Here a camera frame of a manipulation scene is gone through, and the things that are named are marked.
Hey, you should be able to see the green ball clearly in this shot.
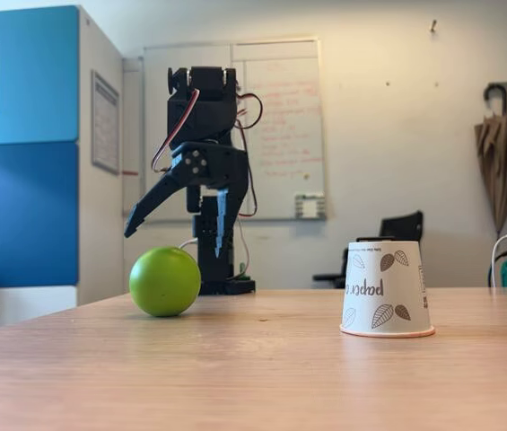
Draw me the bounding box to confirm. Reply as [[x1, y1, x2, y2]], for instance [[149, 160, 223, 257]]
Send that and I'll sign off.
[[128, 245, 203, 319]]

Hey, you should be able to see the white paper cup leaf print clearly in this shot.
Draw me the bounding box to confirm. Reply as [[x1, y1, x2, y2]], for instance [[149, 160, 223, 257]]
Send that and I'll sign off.
[[339, 239, 437, 339]]

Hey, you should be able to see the narrow whiteboard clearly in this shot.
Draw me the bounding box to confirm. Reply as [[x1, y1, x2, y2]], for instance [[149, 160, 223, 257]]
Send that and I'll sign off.
[[121, 56, 145, 216]]

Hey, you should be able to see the large whiteboard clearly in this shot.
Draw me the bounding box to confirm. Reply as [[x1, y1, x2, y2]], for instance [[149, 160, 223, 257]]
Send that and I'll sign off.
[[142, 39, 328, 224]]

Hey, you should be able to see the blue locker cabinet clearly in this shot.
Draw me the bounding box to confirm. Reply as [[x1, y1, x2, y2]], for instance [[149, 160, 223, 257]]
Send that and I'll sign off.
[[0, 4, 125, 334]]

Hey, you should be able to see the framed notice sheet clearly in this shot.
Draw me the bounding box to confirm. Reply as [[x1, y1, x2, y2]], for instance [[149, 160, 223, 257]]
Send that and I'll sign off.
[[91, 69, 121, 176]]

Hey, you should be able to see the dark blue locker door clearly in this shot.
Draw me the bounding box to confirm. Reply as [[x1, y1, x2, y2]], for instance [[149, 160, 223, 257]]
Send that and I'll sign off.
[[0, 142, 80, 289]]

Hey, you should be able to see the black office chair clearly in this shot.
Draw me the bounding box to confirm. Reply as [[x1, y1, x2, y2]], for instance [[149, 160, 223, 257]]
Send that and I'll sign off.
[[312, 210, 425, 290]]

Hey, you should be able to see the light blue locker door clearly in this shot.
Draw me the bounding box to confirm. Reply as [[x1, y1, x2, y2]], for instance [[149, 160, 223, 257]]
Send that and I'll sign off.
[[0, 4, 80, 147]]

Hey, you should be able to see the brown folded umbrella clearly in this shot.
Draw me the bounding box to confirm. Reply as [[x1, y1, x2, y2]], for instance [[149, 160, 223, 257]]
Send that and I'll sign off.
[[474, 110, 507, 236]]

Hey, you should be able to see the red-black gripper servo cable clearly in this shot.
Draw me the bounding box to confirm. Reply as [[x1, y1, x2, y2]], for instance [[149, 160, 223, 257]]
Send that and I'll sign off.
[[151, 88, 202, 174]]

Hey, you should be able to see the red-black wrist servo cable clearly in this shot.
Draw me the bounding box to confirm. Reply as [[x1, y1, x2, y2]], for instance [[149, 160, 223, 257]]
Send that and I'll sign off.
[[233, 92, 265, 220]]

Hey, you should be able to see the black umbrella handle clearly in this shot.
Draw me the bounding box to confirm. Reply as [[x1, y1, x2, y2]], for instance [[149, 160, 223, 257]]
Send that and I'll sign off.
[[483, 84, 507, 119]]

